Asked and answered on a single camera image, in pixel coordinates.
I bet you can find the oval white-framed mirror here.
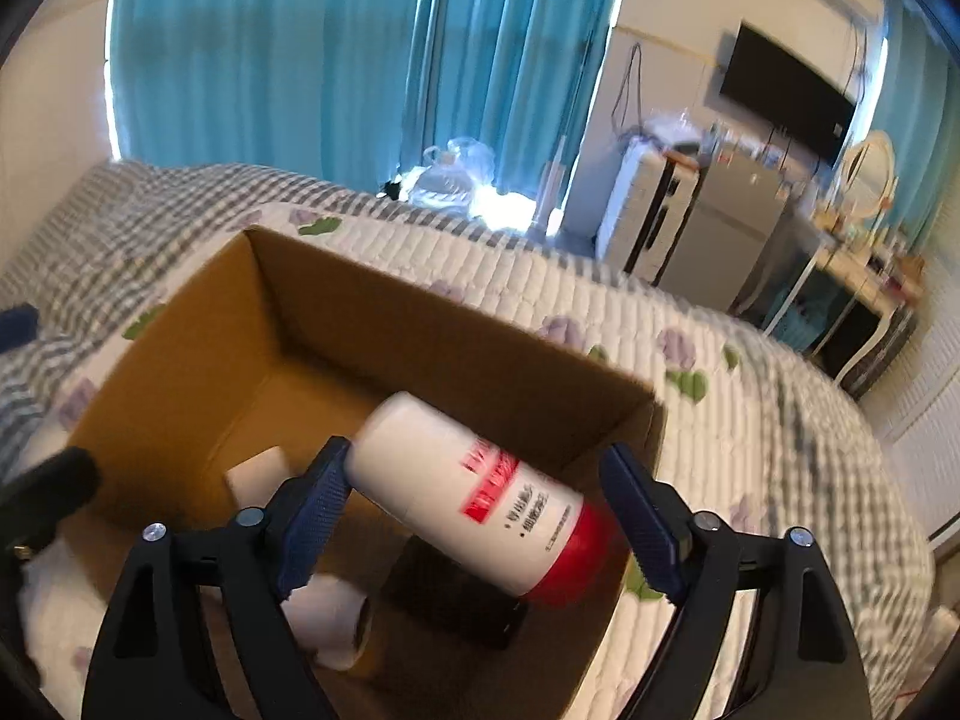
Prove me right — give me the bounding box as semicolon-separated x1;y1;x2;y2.
835;129;899;220

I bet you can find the black rectangular object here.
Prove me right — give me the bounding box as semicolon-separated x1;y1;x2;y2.
381;536;530;650

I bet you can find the brown cardboard box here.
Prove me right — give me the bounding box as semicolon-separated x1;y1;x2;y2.
66;225;666;720

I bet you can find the white bottle with red cap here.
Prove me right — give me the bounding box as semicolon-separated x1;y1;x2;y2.
351;391;623;608

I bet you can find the clear water jug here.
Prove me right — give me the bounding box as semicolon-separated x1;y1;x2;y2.
409;146;478;212

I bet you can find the hanging wall cable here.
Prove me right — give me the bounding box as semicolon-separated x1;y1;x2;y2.
610;41;647;137

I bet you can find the white vanity table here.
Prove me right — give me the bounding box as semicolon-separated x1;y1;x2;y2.
759;225;922;400

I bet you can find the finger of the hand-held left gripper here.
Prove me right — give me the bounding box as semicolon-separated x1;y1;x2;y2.
0;446;103;565

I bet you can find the white roll with dark core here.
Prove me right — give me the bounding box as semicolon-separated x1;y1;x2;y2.
287;574;376;673

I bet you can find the floral checked quilt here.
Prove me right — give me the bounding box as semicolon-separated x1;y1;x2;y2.
0;160;940;720

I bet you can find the silver refrigerator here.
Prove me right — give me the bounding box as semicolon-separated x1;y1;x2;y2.
660;148;793;313

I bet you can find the wide teal curtain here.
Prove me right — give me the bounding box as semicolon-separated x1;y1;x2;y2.
107;0;628;202

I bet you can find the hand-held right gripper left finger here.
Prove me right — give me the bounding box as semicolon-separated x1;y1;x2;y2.
81;435;353;720

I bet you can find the white appliance with black panel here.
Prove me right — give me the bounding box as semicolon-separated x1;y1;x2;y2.
595;136;703;280

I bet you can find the black wall television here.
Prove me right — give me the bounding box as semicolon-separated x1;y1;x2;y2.
718;21;858;166

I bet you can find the narrow teal curtain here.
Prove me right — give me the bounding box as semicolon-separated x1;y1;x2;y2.
862;0;952;241

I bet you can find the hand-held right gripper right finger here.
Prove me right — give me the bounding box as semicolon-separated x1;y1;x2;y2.
598;442;875;720

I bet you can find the clear plastic bag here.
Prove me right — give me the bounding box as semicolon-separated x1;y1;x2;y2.
448;136;497;190

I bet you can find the small white block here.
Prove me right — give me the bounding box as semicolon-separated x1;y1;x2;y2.
225;446;290;508

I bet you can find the dark blue object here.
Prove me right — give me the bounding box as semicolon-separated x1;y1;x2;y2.
0;304;43;353

